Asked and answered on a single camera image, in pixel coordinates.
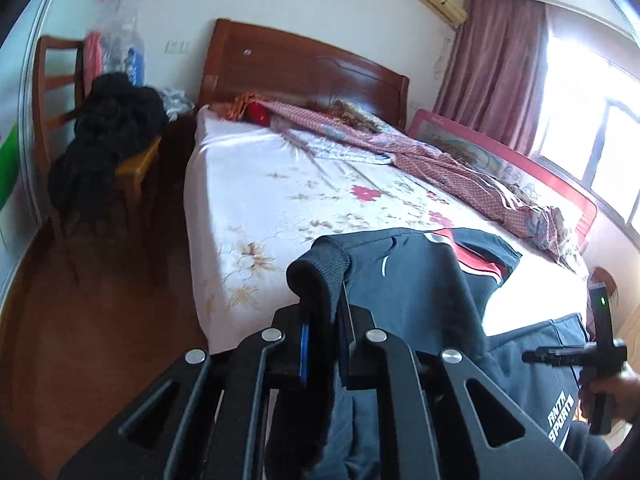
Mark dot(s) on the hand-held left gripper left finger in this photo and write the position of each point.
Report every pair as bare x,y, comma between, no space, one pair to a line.
302,356

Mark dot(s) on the black pants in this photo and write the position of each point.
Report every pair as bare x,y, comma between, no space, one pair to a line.
425,300

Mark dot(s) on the black clothes pile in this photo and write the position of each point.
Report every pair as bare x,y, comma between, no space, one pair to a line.
110,130

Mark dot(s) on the flower print wardrobe door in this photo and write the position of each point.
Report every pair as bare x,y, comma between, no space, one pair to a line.
17,125

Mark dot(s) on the wooden chair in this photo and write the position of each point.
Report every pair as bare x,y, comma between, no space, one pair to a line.
50,110

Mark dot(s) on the orange fringed cloth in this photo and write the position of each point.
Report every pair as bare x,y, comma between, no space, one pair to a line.
235,105

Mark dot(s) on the wooden headboard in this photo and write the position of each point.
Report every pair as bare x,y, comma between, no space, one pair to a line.
300,67

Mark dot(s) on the person's right hand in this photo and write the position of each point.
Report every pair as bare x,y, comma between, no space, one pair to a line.
622,392

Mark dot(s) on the window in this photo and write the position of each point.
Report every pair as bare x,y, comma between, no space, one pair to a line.
595,110

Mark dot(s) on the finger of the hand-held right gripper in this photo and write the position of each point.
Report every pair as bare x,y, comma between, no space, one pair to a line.
547,358

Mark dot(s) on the grey patterned cloth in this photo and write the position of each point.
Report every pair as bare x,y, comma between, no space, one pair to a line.
176,101

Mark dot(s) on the clear plastic bag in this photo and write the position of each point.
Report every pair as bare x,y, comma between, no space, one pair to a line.
117,42

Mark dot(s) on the white wall socket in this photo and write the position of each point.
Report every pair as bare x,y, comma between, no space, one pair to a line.
177,46

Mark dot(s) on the pink curtain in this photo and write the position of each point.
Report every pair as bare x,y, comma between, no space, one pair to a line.
492,65

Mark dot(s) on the brown wooden board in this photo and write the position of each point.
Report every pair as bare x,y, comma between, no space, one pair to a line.
611,280

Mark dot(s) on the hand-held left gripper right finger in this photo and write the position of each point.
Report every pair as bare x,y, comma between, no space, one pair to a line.
358,342

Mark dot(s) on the brown floral blanket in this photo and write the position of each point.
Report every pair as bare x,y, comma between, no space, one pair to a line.
357,112

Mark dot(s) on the folded light floral sheet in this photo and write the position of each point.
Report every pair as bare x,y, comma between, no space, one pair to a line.
340,146

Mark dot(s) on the red patterned quilt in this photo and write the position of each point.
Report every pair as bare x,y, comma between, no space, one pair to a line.
450,172

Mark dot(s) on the red pillow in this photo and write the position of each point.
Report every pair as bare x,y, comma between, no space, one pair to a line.
258,113

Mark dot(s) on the bed with floral sheet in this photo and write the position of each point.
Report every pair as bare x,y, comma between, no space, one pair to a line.
300,200

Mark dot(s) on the dark wooden nightstand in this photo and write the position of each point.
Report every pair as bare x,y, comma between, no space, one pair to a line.
172,170

